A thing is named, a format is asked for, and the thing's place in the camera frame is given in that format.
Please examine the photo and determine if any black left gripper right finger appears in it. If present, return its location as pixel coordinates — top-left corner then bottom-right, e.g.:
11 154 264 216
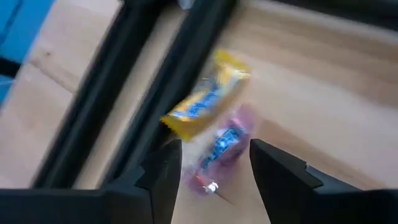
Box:
249 138 363 224

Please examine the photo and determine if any black aluminium table frame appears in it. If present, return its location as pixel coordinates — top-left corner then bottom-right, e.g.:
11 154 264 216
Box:
30 0 241 189

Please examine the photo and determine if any yellow candy bar blue print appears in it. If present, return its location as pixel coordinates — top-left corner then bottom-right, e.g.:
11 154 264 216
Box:
159 49 252 142

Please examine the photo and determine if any pink clear candy wrapper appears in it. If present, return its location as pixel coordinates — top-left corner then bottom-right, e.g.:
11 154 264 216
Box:
182 103 258 197

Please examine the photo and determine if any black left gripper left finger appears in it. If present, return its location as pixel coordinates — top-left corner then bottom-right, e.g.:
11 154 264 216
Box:
101 138 183 224

